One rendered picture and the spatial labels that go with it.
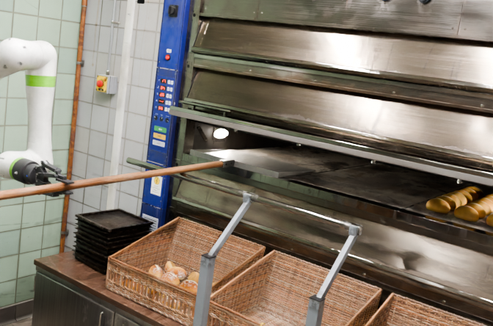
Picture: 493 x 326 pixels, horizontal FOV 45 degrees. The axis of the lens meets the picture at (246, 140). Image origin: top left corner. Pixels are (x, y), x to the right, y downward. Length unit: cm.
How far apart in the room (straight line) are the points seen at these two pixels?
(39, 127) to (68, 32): 126
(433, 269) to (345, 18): 110
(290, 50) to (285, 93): 20
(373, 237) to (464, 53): 83
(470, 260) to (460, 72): 72
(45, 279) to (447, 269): 190
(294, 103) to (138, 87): 101
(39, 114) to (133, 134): 98
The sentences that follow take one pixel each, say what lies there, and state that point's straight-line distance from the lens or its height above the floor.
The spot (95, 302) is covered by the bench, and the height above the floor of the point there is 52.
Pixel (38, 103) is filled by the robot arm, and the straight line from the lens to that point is 250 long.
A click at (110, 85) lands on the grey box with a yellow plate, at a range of 345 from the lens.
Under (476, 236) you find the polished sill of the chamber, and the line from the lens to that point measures 244.
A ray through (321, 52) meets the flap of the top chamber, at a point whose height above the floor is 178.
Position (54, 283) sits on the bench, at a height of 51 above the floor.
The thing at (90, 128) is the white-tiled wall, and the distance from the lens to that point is 366.
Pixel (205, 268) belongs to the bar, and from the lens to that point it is 232.
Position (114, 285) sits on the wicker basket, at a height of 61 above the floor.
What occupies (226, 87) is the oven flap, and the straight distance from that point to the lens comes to 296.
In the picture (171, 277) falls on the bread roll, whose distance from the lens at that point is 294.
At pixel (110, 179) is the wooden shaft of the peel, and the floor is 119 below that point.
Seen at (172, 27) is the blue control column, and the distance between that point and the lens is 317.
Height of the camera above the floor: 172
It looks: 8 degrees down
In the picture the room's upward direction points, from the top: 8 degrees clockwise
